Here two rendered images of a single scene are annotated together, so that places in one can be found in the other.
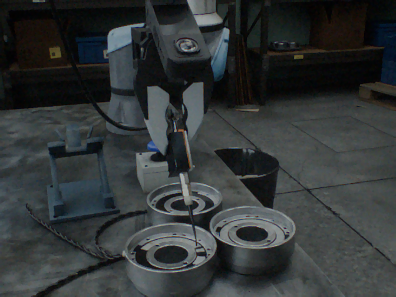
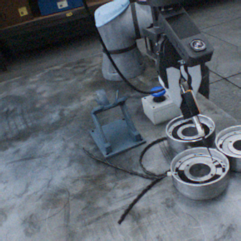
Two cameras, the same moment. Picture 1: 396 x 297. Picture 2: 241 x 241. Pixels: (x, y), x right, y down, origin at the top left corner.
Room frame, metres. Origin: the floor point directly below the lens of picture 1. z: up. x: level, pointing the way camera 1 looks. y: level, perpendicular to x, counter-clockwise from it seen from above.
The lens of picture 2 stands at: (-0.02, 0.12, 1.26)
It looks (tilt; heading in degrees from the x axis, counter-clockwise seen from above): 26 degrees down; 359
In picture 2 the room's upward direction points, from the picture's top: 11 degrees counter-clockwise
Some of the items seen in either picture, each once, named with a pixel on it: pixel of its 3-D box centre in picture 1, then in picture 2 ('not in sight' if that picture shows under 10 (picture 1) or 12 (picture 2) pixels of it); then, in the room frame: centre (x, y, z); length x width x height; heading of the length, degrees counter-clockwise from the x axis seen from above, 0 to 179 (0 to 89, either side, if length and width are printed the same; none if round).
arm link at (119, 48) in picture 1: (138, 53); (117, 23); (1.07, 0.13, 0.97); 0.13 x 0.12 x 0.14; 87
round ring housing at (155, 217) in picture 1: (184, 210); (191, 134); (0.60, 0.02, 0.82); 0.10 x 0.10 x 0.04
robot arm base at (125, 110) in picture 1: (137, 105); (122, 57); (1.07, 0.14, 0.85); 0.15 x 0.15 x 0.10
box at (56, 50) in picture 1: (41, 41); (10, 4); (3.98, 1.27, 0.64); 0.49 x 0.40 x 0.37; 110
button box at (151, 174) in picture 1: (159, 168); (159, 105); (0.75, 0.06, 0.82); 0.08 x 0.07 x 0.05; 15
